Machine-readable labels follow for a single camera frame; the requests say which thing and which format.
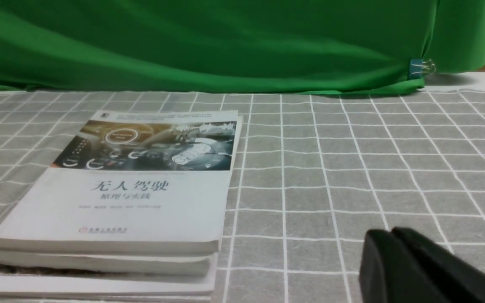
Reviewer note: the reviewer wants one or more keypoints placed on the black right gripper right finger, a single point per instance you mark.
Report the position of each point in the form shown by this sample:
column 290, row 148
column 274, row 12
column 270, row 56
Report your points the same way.
column 456, row 279

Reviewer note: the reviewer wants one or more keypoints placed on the green backdrop cloth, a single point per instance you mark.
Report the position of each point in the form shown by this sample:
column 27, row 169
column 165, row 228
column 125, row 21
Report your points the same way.
column 337, row 47

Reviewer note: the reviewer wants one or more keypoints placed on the blue binder clip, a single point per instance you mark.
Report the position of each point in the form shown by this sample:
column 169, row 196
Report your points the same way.
column 419, row 68

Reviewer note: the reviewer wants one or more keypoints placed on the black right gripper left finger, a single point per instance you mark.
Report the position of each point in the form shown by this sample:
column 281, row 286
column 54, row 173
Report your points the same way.
column 389, row 274

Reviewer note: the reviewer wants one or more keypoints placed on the top white self-driving book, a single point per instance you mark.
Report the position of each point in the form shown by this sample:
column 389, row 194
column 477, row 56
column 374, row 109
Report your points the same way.
column 132, row 183

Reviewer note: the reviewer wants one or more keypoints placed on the middle white book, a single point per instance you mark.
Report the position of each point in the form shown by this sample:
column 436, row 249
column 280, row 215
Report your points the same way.
column 185, row 265

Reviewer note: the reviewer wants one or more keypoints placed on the grey checked tablecloth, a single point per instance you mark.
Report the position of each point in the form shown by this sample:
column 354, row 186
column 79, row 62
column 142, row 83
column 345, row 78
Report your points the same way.
column 312, row 175

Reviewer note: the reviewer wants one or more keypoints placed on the bottom large white book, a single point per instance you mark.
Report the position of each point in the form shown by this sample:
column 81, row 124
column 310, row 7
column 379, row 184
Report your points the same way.
column 47, row 283

